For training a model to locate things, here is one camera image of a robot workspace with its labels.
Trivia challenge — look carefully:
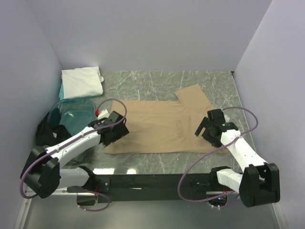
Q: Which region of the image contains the beige t shirt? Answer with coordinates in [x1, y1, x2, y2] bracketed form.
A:
[105, 84, 215, 155]

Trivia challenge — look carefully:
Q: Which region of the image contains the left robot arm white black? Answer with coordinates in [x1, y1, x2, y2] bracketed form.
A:
[20, 111, 129, 198]

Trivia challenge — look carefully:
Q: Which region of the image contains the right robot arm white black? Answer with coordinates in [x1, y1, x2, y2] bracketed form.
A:
[195, 109, 280, 207]

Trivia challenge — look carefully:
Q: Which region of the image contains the teal transparent plastic basket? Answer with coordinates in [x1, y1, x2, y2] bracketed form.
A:
[47, 98, 97, 136]

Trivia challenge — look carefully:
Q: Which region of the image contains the black base beam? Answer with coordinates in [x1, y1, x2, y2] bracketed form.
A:
[66, 173, 238, 207]

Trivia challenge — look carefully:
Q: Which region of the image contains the folded white t shirt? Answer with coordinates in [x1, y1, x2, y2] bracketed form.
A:
[61, 66, 104, 99]

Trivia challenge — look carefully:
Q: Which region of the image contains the black t shirt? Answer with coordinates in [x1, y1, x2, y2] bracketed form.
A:
[35, 113, 71, 146]

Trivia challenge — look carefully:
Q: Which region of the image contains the folded teal t shirt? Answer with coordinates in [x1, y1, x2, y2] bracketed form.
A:
[59, 83, 64, 100]

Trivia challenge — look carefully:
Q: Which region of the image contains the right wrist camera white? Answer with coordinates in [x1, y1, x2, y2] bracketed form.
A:
[224, 114, 230, 123]

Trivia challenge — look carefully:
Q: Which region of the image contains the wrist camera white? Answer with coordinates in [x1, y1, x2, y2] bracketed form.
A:
[95, 109, 110, 120]
[224, 114, 230, 123]

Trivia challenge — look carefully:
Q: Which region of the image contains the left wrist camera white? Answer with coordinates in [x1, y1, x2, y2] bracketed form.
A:
[95, 109, 110, 120]

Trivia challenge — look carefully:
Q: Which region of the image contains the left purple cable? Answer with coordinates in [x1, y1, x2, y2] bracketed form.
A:
[20, 99, 128, 213]

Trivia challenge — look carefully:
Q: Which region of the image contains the aluminium rail frame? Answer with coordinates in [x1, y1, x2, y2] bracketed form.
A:
[14, 186, 286, 229]

